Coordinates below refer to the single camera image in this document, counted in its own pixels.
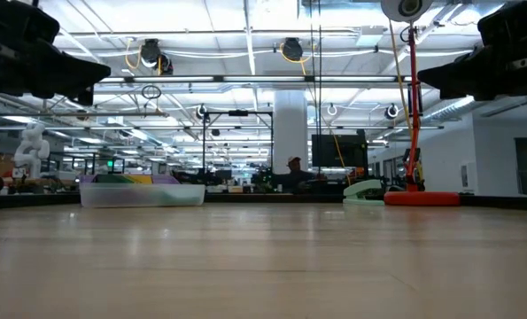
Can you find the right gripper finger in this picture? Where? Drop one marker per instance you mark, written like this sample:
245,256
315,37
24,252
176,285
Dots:
475,75

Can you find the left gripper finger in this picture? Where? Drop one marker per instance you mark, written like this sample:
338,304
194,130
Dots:
68,75

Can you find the clear pencil case purple lid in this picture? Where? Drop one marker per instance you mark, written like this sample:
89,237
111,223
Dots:
143,195

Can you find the white round lamp head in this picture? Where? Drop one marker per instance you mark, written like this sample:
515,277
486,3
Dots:
407,9

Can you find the orange stand with pole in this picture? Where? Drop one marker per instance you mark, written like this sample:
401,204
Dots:
422,198

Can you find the mint green stapler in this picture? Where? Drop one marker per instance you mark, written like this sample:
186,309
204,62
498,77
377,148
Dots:
360,192

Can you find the white round pillar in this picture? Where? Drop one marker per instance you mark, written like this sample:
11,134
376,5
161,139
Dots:
290,133

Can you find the person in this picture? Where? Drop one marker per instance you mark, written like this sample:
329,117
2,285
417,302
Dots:
295,175

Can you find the silver ceiling duct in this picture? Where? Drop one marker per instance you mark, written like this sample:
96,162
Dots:
458,108

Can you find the black metal frame rig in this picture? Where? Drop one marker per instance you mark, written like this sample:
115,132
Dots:
238,113

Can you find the black table edge rail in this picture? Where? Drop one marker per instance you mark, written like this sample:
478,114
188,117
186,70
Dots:
263,197

